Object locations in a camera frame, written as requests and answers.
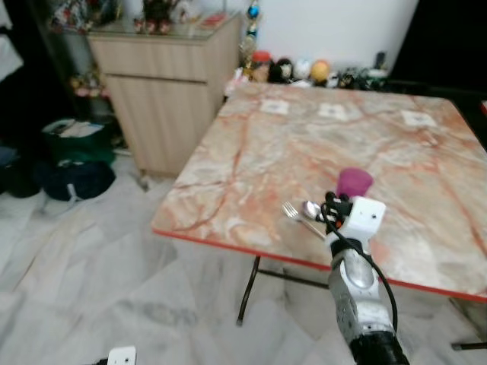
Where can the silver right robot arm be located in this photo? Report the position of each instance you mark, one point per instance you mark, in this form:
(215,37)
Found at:
(356,293)

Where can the silver metal spoon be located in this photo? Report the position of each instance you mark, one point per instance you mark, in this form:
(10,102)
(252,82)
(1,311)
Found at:
(310,207)

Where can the purple cup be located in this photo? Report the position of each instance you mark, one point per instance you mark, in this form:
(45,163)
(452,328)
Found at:
(354,182)

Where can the silver metal fork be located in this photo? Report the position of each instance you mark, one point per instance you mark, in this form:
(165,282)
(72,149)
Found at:
(292,212)

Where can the marble folding table red edge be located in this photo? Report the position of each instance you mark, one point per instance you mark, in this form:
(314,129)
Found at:
(319,144)

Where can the white paper card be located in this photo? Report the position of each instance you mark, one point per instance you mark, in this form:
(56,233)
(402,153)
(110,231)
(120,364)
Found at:
(418,119)

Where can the green white plush toy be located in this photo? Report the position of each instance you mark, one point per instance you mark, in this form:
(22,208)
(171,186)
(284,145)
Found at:
(371,76)

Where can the orange plush toy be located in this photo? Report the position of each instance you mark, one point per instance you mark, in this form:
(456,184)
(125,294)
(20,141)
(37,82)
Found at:
(320,71)

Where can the black plush toy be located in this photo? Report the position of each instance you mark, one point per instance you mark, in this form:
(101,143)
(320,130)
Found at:
(281,71)

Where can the red hat plush doll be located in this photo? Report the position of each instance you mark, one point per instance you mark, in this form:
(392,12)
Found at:
(261,67)

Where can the large dark furniture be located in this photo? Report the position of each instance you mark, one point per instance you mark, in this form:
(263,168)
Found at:
(445,38)

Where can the light wooden cabinet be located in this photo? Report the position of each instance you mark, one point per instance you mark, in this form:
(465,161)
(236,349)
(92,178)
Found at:
(163,99)

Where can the blue hanging ornament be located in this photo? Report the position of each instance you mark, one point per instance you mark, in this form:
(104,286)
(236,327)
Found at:
(253,11)

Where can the dark red cabinet decoration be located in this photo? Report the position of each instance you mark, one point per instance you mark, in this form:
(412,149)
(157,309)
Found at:
(157,15)

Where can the dark blue bag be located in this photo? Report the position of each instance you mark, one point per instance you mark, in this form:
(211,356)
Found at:
(72,181)

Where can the green bag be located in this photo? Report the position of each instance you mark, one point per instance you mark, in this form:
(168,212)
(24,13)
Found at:
(76,144)

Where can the dark glass display shelf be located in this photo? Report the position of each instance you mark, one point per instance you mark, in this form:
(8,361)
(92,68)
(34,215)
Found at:
(23,68)

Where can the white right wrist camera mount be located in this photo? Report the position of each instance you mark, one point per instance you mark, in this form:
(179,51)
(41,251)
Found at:
(366,217)

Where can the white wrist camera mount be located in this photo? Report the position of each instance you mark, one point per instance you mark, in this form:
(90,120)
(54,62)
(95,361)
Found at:
(122,356)
(366,217)

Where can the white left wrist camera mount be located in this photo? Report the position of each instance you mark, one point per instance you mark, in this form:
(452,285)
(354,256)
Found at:
(122,356)

